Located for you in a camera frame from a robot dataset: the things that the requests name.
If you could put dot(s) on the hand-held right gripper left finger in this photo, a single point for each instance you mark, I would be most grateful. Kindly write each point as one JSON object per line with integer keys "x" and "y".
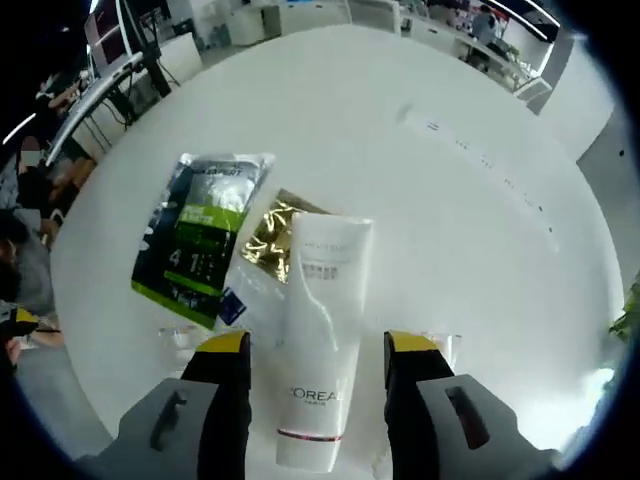
{"x": 175, "y": 430}

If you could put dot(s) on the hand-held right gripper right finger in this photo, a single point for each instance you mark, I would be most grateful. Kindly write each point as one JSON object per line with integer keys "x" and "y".
{"x": 440, "y": 430}

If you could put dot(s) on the clear skincare sachet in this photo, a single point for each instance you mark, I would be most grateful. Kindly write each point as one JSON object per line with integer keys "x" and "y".
{"x": 250, "y": 295}

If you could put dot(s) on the white skincare tube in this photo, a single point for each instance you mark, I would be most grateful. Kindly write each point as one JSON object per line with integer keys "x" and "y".
{"x": 325, "y": 325}

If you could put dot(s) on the green black skincare sachet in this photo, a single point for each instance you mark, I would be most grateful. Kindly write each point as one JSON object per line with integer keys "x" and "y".
{"x": 200, "y": 240}

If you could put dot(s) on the gold skincare sachet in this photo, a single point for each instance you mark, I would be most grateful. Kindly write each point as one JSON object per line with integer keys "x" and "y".
{"x": 270, "y": 240}

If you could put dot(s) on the potted green plant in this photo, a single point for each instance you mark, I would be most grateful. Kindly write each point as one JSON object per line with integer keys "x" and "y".
{"x": 627, "y": 320}

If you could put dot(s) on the black laptop stand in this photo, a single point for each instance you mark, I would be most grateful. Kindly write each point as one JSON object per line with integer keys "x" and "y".
{"x": 157, "y": 75}

